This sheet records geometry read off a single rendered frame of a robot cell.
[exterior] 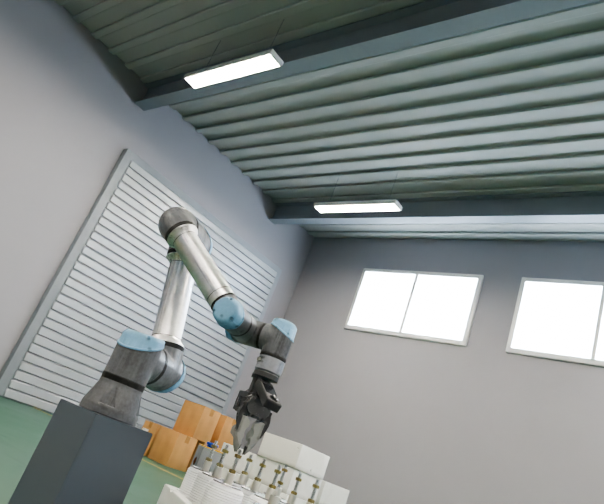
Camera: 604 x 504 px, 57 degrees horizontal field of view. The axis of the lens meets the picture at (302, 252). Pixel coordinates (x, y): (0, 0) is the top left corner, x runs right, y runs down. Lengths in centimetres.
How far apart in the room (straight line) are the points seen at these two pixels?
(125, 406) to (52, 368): 534
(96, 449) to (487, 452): 583
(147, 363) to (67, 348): 536
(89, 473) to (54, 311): 532
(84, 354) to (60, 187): 192
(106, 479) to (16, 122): 553
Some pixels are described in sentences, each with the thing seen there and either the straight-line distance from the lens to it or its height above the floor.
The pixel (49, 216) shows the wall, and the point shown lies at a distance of 677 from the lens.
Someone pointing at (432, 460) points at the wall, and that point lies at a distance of 716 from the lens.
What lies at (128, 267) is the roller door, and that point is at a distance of 712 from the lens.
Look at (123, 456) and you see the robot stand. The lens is 152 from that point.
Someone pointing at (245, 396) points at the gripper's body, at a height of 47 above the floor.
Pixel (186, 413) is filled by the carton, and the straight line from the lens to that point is 568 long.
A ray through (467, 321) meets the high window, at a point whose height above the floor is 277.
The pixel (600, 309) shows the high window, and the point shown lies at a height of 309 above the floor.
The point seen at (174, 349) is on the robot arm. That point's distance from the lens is 166.
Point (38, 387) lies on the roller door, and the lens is 683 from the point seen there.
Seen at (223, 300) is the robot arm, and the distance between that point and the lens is 146.
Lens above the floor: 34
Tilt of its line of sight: 21 degrees up
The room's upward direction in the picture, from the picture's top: 21 degrees clockwise
